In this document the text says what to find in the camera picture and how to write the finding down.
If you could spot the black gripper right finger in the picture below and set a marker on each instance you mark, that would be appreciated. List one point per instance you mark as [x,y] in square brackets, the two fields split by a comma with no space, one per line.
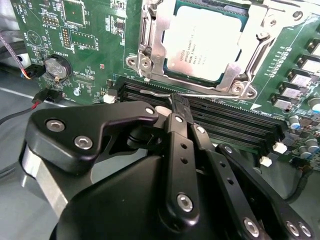
[226,172]

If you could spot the thin metal locking lever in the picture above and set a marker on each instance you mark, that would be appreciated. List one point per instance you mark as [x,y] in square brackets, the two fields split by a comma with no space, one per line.
[147,91]

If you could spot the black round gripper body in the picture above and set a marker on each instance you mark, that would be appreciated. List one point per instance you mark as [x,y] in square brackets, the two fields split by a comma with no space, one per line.
[120,212]

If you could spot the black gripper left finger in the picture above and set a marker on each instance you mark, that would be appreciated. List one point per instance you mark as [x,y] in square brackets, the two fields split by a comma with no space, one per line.
[62,130]

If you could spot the silver topped CPU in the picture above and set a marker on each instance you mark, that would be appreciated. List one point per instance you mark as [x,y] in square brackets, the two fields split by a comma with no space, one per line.
[200,37]

